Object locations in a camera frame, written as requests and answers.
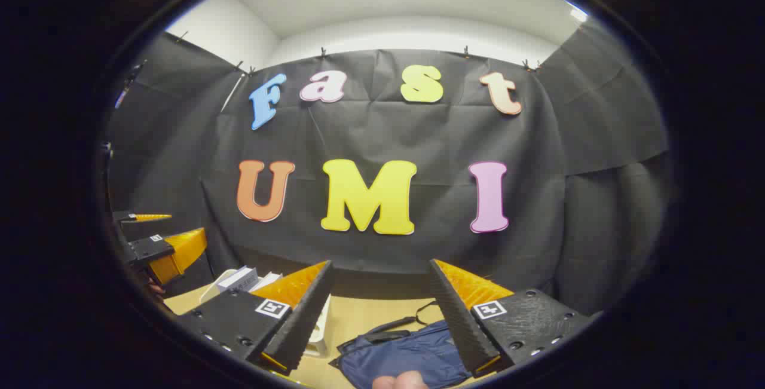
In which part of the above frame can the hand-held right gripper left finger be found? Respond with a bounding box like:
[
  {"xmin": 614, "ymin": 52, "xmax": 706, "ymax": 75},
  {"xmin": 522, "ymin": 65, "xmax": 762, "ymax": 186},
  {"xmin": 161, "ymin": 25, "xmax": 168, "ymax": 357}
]
[{"xmin": 176, "ymin": 259, "xmax": 336, "ymax": 376}]

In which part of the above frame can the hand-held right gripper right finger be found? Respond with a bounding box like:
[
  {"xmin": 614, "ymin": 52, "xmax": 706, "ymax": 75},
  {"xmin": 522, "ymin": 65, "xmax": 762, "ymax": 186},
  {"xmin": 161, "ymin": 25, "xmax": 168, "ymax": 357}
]
[{"xmin": 427, "ymin": 258, "xmax": 595, "ymax": 379}]

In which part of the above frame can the cream plastic bookshelf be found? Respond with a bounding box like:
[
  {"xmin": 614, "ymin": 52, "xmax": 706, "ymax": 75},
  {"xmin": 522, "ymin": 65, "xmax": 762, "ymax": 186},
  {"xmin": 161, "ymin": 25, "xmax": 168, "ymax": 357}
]
[{"xmin": 199, "ymin": 268, "xmax": 331, "ymax": 358}]

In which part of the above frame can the blue schoolbag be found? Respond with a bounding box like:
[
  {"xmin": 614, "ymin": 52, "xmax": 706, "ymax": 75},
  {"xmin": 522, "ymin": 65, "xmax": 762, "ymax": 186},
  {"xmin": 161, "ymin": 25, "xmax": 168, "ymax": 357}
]
[{"xmin": 329, "ymin": 301, "xmax": 474, "ymax": 389}]

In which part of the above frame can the pale blue book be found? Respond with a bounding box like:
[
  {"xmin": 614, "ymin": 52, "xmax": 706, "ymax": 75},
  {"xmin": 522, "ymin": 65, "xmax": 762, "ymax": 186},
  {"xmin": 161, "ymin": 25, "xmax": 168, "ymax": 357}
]
[{"xmin": 216, "ymin": 266, "xmax": 259, "ymax": 293}]

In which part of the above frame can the white rod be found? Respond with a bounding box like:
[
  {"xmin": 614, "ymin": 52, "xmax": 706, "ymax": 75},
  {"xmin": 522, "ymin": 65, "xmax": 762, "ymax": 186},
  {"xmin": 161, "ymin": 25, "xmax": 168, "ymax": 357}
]
[{"xmin": 220, "ymin": 71, "xmax": 247, "ymax": 114}]

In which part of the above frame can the black backdrop cloth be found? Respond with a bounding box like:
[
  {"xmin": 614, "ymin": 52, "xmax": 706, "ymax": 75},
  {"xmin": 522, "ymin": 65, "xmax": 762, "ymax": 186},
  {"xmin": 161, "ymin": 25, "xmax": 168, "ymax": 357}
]
[{"xmin": 105, "ymin": 19, "xmax": 676, "ymax": 318}]

